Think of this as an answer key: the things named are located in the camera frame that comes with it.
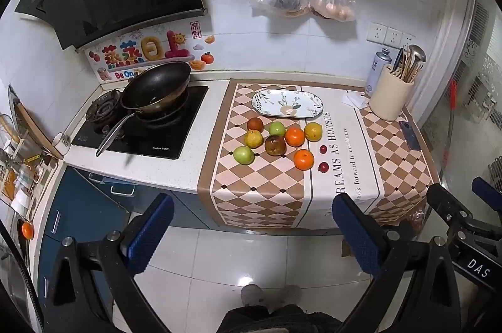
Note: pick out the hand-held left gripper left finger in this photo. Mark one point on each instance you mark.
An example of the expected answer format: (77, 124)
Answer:
(151, 235)

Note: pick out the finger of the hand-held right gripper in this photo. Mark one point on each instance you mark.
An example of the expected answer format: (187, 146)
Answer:
(445, 201)
(488, 190)

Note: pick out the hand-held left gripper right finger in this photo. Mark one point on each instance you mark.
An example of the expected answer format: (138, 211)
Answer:
(357, 235)

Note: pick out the small red cherry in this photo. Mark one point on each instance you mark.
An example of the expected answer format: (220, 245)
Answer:
(323, 167)
(322, 149)

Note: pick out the bright orange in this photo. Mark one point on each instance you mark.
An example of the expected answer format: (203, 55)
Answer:
(294, 137)
(304, 159)

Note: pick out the yellow orange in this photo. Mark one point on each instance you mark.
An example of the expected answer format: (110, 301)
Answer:
(313, 131)
(253, 139)

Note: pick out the dark red apple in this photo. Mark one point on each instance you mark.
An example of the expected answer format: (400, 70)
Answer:
(255, 124)
(275, 145)

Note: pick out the green apple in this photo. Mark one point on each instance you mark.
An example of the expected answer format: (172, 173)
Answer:
(244, 155)
(277, 129)

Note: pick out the oval patterned plate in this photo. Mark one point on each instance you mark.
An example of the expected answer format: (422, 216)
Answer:
(288, 103)

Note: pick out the blue smartphone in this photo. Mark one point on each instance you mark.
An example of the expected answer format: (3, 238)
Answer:
(410, 135)

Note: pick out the blue kitchen cabinet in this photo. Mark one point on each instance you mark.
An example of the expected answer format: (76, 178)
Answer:
(78, 207)

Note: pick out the person's grey shoe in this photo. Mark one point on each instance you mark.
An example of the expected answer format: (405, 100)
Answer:
(251, 295)
(291, 294)

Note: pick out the black glass gas stove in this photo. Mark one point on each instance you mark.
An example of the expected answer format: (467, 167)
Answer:
(168, 133)

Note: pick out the checkered printed tablecloth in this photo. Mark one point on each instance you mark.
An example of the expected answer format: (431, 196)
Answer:
(259, 191)

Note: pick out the cream utensil holder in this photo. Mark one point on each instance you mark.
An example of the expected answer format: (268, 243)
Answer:
(390, 97)

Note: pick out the person's dark pants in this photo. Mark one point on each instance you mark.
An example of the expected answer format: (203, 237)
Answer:
(274, 319)

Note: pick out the small orange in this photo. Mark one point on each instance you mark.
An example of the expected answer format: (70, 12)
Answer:
(27, 230)

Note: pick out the frosted glass door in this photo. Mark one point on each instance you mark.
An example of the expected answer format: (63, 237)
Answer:
(484, 62)

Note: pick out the white cup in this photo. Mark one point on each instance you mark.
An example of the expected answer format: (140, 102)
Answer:
(60, 144)

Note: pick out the white folded paper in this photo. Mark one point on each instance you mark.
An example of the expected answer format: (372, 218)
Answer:
(355, 100)

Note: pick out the bundle of kitchen utensils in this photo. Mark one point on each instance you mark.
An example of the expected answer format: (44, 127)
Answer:
(410, 62)

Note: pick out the grey spray can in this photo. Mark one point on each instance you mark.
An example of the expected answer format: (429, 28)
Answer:
(377, 70)

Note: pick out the wooden cutting board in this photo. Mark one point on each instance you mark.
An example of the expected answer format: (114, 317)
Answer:
(37, 129)

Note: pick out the white wall socket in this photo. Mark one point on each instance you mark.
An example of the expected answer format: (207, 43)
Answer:
(408, 40)
(393, 36)
(377, 32)

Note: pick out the colourful wall sticker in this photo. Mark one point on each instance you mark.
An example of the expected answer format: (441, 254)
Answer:
(149, 50)

